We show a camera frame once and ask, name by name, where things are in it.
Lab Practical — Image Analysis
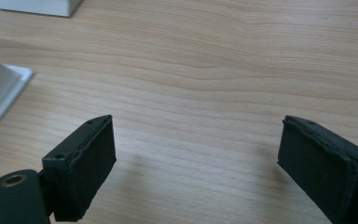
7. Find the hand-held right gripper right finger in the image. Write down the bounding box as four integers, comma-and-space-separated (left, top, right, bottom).
277, 115, 358, 224

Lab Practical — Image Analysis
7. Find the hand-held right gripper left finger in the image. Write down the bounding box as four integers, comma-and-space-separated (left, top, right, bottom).
41, 114, 117, 222

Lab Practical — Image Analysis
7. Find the white book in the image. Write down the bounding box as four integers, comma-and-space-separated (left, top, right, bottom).
0, 0, 84, 18

